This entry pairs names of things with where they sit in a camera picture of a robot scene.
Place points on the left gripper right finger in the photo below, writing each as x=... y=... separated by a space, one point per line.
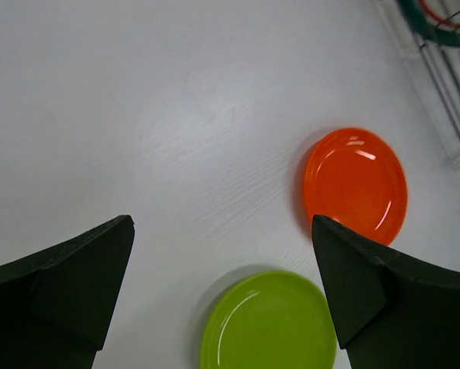
x=389 y=310

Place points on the orange plastic plate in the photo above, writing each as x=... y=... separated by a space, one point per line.
x=355 y=178

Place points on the wire dish rack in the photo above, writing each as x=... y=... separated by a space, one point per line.
x=435 y=72

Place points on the green red rimmed white plate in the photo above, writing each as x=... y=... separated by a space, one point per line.
x=434 y=21

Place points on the green plastic plate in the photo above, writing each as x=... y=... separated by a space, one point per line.
x=272 y=319

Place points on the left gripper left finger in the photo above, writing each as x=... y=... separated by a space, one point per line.
x=56 y=305

